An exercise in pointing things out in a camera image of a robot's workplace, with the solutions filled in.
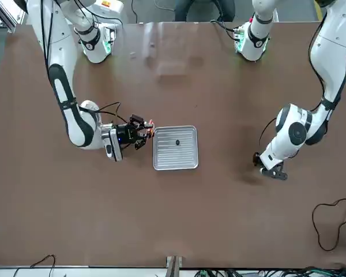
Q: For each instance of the white box with warning label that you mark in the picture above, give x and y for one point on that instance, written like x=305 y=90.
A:
x=109 y=5

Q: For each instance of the person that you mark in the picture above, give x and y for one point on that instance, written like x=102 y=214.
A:
x=184 y=10

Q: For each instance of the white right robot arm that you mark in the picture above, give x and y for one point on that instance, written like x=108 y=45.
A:
x=57 y=43

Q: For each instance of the aluminium frame post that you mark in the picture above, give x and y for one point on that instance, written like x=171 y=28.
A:
x=174 y=267

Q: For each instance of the ribbed silver metal tray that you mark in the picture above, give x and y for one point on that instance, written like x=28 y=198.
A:
x=167 y=155

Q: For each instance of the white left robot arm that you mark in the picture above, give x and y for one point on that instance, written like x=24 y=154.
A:
x=331 y=49

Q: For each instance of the aluminium frame rail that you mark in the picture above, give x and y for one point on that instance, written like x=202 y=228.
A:
x=5 y=20

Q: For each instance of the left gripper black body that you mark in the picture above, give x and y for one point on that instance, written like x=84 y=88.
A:
x=269 y=172

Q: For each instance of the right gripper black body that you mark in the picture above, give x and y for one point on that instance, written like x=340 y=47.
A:
x=127 y=133

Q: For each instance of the small dark gear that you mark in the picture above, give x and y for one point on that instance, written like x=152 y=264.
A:
x=177 y=142

